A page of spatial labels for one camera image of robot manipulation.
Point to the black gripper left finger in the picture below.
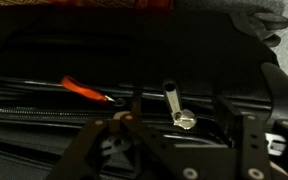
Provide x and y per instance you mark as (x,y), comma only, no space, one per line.
(150,140)

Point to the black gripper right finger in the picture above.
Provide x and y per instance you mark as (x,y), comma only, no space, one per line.
(254,146)

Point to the silver metal zip pull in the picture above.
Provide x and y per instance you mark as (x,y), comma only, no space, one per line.
(172,96)

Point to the orange zip pull tab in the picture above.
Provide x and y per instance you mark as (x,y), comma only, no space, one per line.
(80,88)

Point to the black wheeled suitcase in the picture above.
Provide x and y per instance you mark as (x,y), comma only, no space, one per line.
(150,50)

